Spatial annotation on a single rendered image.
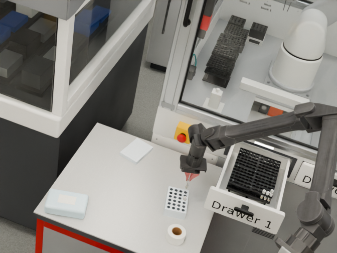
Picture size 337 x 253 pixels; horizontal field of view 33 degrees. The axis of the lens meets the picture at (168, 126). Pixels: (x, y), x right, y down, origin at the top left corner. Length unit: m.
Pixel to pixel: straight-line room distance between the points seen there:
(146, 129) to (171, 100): 1.39
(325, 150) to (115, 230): 0.82
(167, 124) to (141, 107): 1.47
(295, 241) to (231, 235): 1.14
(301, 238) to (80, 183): 0.97
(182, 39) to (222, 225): 0.97
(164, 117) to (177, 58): 0.30
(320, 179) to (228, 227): 1.06
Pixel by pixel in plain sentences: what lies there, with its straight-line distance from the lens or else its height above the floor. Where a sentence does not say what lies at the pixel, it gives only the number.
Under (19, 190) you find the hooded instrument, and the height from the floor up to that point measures 0.32.
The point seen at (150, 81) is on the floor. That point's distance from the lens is 4.13.
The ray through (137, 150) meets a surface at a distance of 2.39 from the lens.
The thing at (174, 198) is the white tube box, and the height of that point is 0.79.
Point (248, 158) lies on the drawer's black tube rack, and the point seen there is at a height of 0.90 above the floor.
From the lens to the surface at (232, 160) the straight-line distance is 2.37.
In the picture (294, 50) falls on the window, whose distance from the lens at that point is 2.11.
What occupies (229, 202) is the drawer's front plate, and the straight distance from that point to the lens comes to 2.12.
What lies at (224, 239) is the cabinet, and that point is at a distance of 2.78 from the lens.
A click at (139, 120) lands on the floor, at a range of 3.76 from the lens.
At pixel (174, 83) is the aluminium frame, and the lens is 2.28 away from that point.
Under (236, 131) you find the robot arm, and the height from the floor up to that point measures 1.16.
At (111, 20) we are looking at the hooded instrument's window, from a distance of 2.59.
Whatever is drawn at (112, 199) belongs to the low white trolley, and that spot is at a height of 0.76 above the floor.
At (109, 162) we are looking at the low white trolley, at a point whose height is 0.76.
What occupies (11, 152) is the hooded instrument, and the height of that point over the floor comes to 0.55.
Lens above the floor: 2.39
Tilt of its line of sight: 39 degrees down
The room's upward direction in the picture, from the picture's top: 14 degrees clockwise
